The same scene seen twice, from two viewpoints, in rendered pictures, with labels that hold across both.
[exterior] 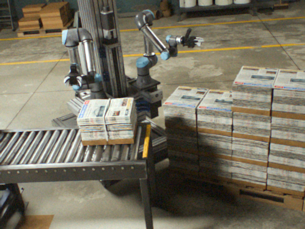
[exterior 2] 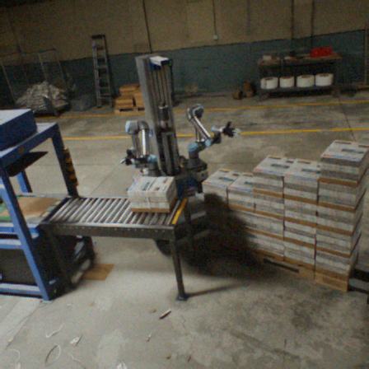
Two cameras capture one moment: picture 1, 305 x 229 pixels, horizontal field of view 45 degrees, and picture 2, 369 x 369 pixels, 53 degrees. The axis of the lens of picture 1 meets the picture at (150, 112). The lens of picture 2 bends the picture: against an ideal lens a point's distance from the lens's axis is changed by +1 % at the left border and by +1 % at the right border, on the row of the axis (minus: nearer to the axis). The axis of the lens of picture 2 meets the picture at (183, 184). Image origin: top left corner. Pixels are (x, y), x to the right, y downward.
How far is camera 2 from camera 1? 0.91 m
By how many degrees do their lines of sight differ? 11
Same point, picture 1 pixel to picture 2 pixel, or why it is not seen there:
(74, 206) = (130, 259)
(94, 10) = (153, 105)
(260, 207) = (279, 275)
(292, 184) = (305, 257)
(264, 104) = (277, 189)
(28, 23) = (123, 101)
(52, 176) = (106, 233)
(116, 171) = (151, 233)
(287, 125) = (296, 207)
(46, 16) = (139, 95)
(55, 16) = not seen: hidden behind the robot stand
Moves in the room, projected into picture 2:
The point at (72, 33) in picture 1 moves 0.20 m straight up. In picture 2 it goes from (133, 123) to (129, 105)
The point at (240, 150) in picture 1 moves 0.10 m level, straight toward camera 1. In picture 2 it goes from (262, 225) to (259, 231)
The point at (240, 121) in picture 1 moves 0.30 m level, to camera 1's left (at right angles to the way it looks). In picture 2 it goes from (260, 201) to (228, 202)
